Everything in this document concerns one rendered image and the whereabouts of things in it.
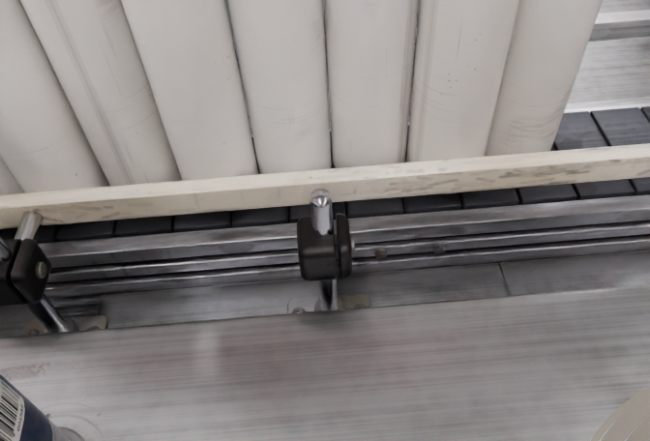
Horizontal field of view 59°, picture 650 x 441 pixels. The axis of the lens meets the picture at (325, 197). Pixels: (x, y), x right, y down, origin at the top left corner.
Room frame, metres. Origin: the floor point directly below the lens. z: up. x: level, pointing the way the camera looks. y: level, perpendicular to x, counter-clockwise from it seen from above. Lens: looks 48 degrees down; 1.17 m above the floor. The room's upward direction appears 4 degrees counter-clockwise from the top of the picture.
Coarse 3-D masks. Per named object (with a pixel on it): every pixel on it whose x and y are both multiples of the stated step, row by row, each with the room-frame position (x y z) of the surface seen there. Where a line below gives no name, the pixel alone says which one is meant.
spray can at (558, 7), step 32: (544, 0) 0.27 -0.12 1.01; (576, 0) 0.26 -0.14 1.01; (544, 32) 0.26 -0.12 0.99; (576, 32) 0.26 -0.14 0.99; (512, 64) 0.27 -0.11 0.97; (544, 64) 0.26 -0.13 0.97; (576, 64) 0.27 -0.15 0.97; (512, 96) 0.27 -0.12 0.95; (544, 96) 0.26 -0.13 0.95; (512, 128) 0.27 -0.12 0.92; (544, 128) 0.26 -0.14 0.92
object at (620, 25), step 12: (624, 12) 0.33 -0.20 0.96; (636, 12) 0.32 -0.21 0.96; (648, 12) 0.32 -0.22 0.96; (600, 24) 0.31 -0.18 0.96; (612, 24) 0.31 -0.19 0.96; (624, 24) 0.31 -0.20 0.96; (636, 24) 0.31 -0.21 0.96; (648, 24) 0.31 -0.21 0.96; (600, 36) 0.31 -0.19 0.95; (612, 36) 0.31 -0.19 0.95; (624, 36) 0.31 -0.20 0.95; (636, 36) 0.31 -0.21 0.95; (648, 36) 0.32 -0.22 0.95
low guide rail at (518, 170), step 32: (448, 160) 0.25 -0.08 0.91; (480, 160) 0.25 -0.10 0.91; (512, 160) 0.24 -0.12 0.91; (544, 160) 0.24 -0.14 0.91; (576, 160) 0.24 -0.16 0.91; (608, 160) 0.24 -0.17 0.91; (640, 160) 0.24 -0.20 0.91; (32, 192) 0.24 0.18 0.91; (64, 192) 0.24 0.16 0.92; (96, 192) 0.24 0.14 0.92; (128, 192) 0.24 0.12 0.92; (160, 192) 0.24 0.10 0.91; (192, 192) 0.24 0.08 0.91; (224, 192) 0.24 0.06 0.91; (256, 192) 0.24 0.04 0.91; (288, 192) 0.24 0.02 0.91; (352, 192) 0.24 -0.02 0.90; (384, 192) 0.24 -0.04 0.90; (416, 192) 0.24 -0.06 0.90; (448, 192) 0.24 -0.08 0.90; (0, 224) 0.23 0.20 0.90
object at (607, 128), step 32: (576, 128) 0.31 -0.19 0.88; (608, 128) 0.30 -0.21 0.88; (640, 128) 0.30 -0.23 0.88; (256, 160) 0.30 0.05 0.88; (480, 192) 0.25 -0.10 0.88; (512, 192) 0.25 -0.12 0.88; (544, 192) 0.25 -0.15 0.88; (576, 192) 0.25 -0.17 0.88; (608, 192) 0.24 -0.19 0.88; (640, 192) 0.24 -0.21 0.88; (96, 224) 0.25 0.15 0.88; (128, 224) 0.24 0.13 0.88; (160, 224) 0.24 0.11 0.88; (192, 224) 0.24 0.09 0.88; (224, 224) 0.24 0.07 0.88; (256, 224) 0.24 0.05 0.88
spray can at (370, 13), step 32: (352, 0) 0.26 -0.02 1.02; (384, 0) 0.26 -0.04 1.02; (416, 0) 0.27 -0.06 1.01; (352, 32) 0.26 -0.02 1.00; (384, 32) 0.26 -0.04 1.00; (352, 64) 0.26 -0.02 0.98; (384, 64) 0.26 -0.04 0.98; (352, 96) 0.26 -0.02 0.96; (384, 96) 0.26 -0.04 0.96; (352, 128) 0.26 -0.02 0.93; (384, 128) 0.26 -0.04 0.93; (352, 160) 0.26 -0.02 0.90; (384, 160) 0.26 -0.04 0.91
